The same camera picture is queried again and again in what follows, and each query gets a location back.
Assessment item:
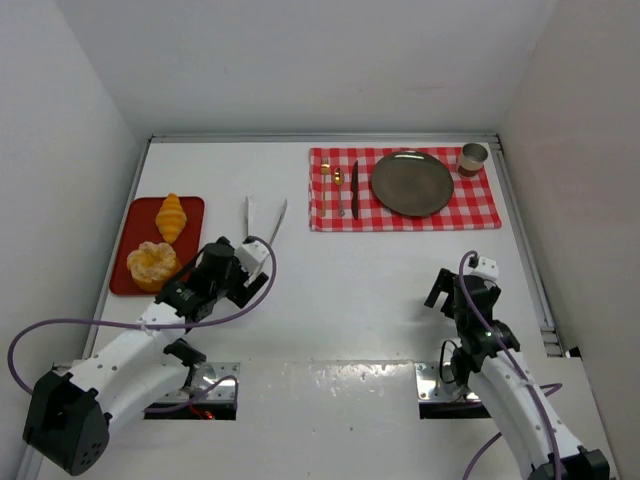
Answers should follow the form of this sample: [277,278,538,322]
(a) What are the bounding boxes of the orange croissant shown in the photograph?
[155,193,187,244]

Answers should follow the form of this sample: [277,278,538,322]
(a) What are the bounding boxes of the metal tongs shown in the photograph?
[243,196,289,285]

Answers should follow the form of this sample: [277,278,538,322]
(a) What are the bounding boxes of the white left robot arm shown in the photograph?
[22,237,275,476]

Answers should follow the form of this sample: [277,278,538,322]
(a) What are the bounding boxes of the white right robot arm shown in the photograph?
[425,268,611,479]

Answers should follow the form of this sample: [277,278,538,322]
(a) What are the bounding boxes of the sugared round pastry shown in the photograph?
[126,241,182,293]

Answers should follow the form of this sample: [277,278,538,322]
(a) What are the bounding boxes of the red tray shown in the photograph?
[109,196,205,296]

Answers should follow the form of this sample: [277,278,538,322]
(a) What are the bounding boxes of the dark round plate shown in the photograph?
[371,150,454,217]

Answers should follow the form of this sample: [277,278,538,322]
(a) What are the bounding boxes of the red checkered cloth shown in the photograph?
[309,147,502,232]

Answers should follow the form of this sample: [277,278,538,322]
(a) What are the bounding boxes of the metal cup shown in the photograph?
[456,143,489,178]

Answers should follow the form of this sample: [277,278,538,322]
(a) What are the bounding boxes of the black knife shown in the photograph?
[351,161,360,220]

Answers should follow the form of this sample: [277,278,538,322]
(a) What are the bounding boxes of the gold spoon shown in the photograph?
[333,167,345,218]

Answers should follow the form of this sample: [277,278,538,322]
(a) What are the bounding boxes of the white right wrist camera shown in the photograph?
[471,256,499,282]

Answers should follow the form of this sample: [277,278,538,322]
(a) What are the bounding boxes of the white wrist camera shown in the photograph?
[471,256,499,282]
[234,241,269,275]

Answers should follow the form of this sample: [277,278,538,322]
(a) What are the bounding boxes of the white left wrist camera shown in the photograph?
[234,241,269,275]

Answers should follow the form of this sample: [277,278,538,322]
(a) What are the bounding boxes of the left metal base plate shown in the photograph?
[154,362,240,407]

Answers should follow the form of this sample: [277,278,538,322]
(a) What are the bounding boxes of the metal base plate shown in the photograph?
[414,361,481,405]
[154,362,240,407]

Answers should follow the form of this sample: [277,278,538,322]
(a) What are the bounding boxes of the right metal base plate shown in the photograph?
[414,361,481,405]

